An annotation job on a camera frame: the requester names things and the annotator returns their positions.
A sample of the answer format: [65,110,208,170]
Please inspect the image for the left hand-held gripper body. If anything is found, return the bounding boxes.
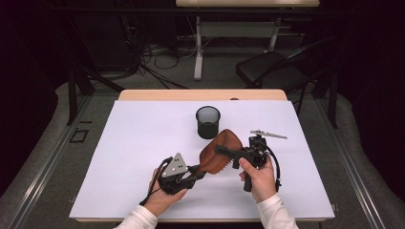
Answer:
[157,152,192,196]

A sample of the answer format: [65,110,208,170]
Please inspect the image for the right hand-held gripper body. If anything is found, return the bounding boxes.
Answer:
[242,129,288,193]

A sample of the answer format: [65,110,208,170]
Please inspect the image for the wooden paddle hairbrush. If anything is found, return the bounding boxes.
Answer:
[199,128,244,176]

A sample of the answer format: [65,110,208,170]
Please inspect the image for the black mesh pen holder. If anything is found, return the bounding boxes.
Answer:
[195,105,222,140]

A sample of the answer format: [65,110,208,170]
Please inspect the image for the person's right hand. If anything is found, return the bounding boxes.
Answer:
[238,156,278,204]

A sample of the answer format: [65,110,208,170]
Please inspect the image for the person's left hand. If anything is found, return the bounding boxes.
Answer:
[142,168,189,218]

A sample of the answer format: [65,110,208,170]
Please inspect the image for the white table cover sheet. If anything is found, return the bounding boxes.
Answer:
[69,99,336,220]

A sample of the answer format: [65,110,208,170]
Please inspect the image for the black folding chair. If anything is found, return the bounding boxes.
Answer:
[235,35,338,116]

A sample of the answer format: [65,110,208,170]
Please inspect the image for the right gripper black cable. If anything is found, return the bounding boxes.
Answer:
[265,145,283,193]

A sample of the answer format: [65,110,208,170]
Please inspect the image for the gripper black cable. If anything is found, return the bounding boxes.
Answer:
[265,145,283,193]
[139,156,174,207]

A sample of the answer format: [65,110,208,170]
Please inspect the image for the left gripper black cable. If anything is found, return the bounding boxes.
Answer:
[139,156,174,207]

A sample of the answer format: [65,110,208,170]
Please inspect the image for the black metal stand frame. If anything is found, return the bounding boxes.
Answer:
[66,63,126,126]
[313,70,339,129]

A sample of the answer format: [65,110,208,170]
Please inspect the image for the tangle of black floor cables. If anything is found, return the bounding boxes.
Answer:
[139,37,213,91]

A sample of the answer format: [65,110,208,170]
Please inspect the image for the metal floor rail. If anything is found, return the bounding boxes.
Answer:
[314,98,386,229]
[6,94,94,229]

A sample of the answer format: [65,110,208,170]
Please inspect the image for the white metal frame table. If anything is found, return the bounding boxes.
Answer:
[175,0,321,81]

